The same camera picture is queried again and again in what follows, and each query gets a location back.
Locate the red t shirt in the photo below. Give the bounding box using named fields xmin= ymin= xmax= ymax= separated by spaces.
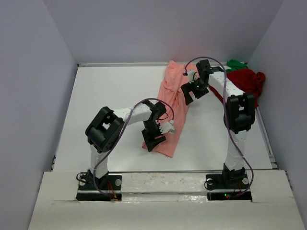
xmin=209 ymin=69 xmax=265 ymax=108

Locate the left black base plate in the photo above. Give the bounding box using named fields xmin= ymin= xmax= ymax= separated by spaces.
xmin=76 ymin=172 xmax=122 ymax=202

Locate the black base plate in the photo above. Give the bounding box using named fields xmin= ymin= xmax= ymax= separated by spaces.
xmin=76 ymin=172 xmax=122 ymax=202
xmin=204 ymin=174 xmax=252 ymax=201

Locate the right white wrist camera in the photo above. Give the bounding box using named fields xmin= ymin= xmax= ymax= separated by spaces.
xmin=183 ymin=70 xmax=199 ymax=83

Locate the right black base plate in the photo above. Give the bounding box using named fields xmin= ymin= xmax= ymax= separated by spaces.
xmin=204 ymin=174 xmax=252 ymax=201

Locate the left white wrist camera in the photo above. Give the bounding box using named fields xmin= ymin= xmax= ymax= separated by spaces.
xmin=158 ymin=119 xmax=176 ymax=135

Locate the pink t shirt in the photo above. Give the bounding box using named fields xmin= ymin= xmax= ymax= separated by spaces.
xmin=153 ymin=60 xmax=189 ymax=158

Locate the green t shirt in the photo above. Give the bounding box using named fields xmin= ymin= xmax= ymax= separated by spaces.
xmin=226 ymin=59 xmax=248 ymax=72

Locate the aluminium rail back edge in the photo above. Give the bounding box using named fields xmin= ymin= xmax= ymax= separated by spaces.
xmin=77 ymin=62 xmax=228 ymax=67

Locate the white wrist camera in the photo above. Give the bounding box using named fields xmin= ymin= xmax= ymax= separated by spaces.
xmin=183 ymin=70 xmax=199 ymax=83
xmin=158 ymin=119 xmax=176 ymax=135

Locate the aluminium rail front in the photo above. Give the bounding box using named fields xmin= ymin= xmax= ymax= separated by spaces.
xmin=109 ymin=170 xmax=222 ymax=174

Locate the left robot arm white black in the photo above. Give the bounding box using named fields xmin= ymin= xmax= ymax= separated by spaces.
xmin=79 ymin=100 xmax=172 ymax=191

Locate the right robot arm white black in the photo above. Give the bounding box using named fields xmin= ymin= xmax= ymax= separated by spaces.
xmin=181 ymin=57 xmax=255 ymax=191

